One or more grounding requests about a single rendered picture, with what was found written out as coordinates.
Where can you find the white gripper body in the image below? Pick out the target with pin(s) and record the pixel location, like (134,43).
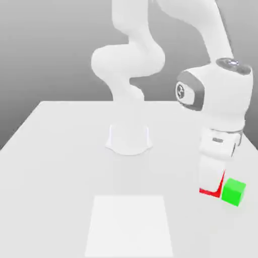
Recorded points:
(210,173)

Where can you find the small red cube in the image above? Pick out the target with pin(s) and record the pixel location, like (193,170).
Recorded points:
(208,192)

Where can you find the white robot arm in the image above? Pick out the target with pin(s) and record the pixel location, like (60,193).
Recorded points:
(129,60)

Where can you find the small green cube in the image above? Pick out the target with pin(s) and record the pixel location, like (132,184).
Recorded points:
(231,191)

